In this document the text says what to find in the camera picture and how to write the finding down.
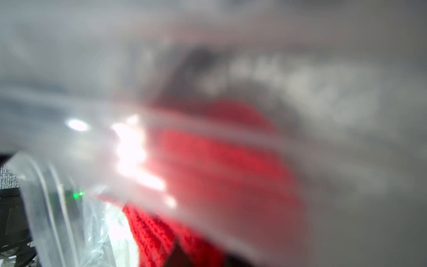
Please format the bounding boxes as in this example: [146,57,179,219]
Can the clear plastic vacuum bag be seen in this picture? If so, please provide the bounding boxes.
[1,1,427,267]

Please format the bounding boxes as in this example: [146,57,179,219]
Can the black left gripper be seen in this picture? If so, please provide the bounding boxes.
[0,186,84,267]

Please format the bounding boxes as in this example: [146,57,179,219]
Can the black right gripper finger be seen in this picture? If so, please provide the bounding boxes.
[163,243,193,267]

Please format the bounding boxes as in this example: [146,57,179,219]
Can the red knitted scarf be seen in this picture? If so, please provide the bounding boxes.
[123,99,308,267]

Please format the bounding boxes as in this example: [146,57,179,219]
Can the black white knitted scarf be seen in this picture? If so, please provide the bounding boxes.
[159,48,393,140]

